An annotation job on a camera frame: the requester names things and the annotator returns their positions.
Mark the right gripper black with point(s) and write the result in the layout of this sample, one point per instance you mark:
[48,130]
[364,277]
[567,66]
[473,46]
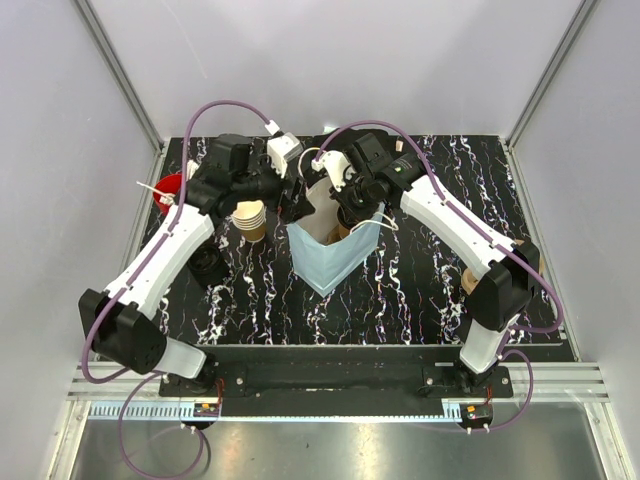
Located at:
[351,215]

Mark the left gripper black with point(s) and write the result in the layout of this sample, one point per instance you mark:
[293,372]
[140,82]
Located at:
[293,208]

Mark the brown cup carrier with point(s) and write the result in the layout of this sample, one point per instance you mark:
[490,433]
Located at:
[337,234]
[470,280]

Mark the stack of paper cups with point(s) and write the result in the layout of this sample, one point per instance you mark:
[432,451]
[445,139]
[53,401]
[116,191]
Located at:
[249,218]

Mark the blue white paper bag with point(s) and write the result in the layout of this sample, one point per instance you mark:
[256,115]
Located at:
[321,266]

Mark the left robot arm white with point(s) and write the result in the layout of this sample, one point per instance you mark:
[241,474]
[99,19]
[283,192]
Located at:
[118,320]

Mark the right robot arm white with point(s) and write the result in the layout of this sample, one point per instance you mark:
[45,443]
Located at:
[505,273]

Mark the black folded cloth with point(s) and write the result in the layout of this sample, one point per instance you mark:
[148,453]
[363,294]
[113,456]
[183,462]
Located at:
[350,136]

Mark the stack of black lids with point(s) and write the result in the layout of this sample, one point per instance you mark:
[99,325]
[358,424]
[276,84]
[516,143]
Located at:
[207,266]

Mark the red cup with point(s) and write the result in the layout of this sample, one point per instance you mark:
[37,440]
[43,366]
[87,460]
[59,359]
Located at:
[165,192]

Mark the brown cup carrier on table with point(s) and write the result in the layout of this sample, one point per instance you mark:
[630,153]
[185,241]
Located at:
[470,280]

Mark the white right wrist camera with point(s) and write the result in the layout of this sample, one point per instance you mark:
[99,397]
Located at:
[337,167]

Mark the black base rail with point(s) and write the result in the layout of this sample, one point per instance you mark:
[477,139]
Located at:
[341,383]

